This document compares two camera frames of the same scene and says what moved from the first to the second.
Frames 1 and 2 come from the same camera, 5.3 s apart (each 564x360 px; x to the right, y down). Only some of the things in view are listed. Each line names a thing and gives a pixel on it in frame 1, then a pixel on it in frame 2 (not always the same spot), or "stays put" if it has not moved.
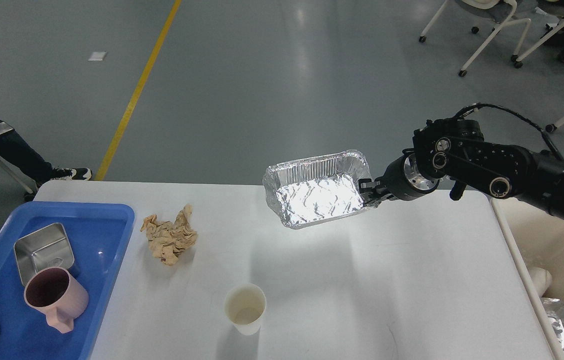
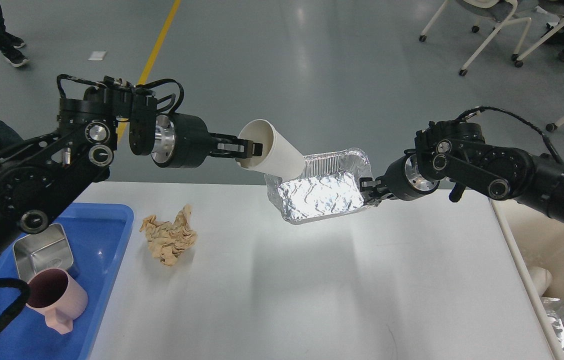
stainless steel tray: [47, 247] stays put
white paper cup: [244, 304] → [280, 158]
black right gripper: [402, 180] stays put
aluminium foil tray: [307, 190] stays put
